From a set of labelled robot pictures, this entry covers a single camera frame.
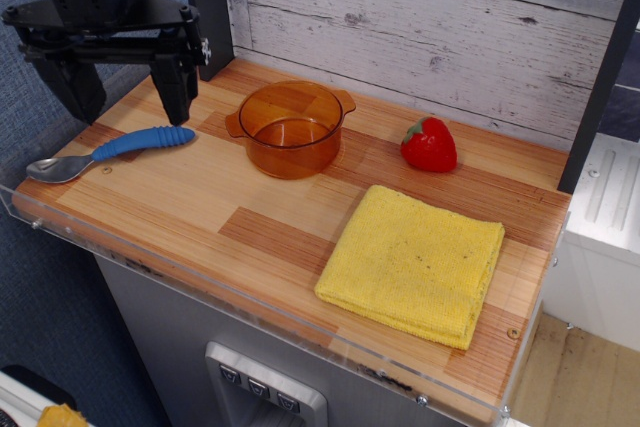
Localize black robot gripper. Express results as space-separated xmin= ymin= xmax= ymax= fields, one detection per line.
xmin=1 ymin=0 xmax=211 ymax=126

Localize amber transparent plastic pot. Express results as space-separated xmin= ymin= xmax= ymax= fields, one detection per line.
xmin=225 ymin=81 xmax=356 ymax=180

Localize clear acrylic table edge guard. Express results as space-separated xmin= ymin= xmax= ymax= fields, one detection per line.
xmin=1 ymin=182 xmax=549 ymax=426

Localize grey cabinet with button panel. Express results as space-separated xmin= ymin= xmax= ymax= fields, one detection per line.
xmin=97 ymin=257 xmax=457 ymax=426

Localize red toy strawberry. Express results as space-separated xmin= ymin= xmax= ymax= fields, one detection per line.
xmin=400 ymin=117 xmax=458 ymax=173

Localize yellow object at corner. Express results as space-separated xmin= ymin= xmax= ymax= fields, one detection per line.
xmin=36 ymin=404 xmax=89 ymax=427

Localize yellow folded cloth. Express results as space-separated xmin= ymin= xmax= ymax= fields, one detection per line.
xmin=314 ymin=185 xmax=505 ymax=350

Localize white ribbed appliance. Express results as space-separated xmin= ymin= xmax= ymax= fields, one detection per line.
xmin=541 ymin=134 xmax=639 ymax=351

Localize blue handled metal spoon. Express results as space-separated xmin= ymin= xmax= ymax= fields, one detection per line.
xmin=26 ymin=126 xmax=196 ymax=184

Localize black left vertical post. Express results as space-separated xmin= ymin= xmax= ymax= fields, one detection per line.
xmin=179 ymin=0 xmax=236 ymax=83

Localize black vertical post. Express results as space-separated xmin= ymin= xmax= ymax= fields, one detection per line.
xmin=557 ymin=0 xmax=639 ymax=194
xmin=179 ymin=0 xmax=236 ymax=83

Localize black right vertical post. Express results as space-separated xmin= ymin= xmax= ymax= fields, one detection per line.
xmin=557 ymin=0 xmax=639 ymax=194

